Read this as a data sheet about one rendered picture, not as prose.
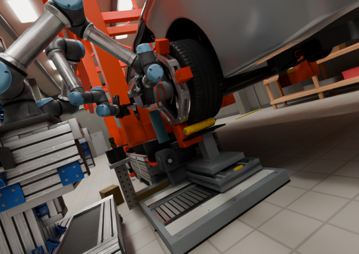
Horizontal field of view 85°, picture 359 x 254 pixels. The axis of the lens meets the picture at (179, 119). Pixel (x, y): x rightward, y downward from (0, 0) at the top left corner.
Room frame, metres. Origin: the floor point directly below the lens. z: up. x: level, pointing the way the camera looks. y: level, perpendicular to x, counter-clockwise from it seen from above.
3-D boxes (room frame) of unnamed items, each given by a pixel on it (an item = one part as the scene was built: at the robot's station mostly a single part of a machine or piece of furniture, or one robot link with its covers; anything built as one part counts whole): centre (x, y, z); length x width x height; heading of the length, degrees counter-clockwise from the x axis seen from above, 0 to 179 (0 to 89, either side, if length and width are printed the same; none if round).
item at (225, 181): (1.50, -0.16, 0.13); 0.50 x 0.36 x 0.10; 24
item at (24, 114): (0.86, 0.64, 0.87); 0.15 x 0.15 x 0.10
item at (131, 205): (1.80, 0.67, 0.21); 0.10 x 0.10 x 0.42; 24
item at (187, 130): (1.40, -0.12, 0.51); 0.29 x 0.06 x 0.06; 114
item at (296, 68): (2.76, -1.76, 0.69); 0.52 x 0.17 x 0.35; 114
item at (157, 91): (1.45, 0.08, 0.85); 0.21 x 0.14 x 0.14; 114
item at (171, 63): (1.47, 0.02, 0.85); 0.54 x 0.07 x 0.54; 24
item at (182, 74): (1.19, -0.11, 0.85); 0.09 x 0.08 x 0.07; 24
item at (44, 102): (1.32, 0.82, 0.98); 0.13 x 0.12 x 0.14; 148
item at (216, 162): (1.54, -0.14, 0.32); 0.40 x 0.30 x 0.28; 24
